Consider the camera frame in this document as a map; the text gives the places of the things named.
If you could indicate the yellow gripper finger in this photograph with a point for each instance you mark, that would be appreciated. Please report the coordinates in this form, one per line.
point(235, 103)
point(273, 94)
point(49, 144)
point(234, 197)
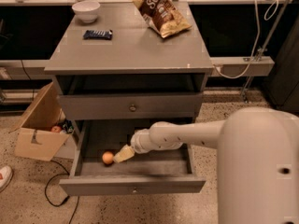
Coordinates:
point(126, 153)

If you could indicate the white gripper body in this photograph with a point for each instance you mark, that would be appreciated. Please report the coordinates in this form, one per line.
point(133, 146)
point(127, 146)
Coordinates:
point(137, 141)

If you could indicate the orange fruit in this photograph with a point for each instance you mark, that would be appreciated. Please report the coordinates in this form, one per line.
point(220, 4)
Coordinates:
point(107, 157)

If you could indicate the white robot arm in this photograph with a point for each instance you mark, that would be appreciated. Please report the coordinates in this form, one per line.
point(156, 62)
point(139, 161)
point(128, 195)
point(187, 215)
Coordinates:
point(257, 161)

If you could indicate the open grey middle drawer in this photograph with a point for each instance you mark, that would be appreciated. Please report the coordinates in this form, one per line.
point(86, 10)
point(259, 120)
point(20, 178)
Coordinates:
point(157, 172)

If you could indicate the closed grey top drawer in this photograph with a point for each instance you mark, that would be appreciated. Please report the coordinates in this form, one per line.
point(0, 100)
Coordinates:
point(154, 106)

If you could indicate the grey wooden drawer cabinet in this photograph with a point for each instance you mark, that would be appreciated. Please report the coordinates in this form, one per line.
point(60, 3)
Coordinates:
point(136, 61)

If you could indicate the red apple in box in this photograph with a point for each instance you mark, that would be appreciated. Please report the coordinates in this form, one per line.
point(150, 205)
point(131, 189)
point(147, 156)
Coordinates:
point(56, 129)

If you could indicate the open cardboard box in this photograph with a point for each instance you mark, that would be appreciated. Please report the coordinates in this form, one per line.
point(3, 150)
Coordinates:
point(35, 139)

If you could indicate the metal stand pole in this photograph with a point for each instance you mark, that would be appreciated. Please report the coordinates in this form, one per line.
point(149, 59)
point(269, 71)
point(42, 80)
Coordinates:
point(257, 54)

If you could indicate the dark blue candy bar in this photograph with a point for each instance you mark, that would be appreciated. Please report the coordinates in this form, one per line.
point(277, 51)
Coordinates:
point(98, 34)

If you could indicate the white sneaker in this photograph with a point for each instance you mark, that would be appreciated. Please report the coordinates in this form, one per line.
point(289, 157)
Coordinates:
point(6, 174)

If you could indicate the brown yellow chip bag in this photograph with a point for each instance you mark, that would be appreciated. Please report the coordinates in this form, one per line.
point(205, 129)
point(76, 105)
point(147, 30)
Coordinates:
point(162, 16)

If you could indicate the white ceramic bowl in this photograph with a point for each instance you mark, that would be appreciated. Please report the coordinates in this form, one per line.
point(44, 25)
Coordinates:
point(86, 11)

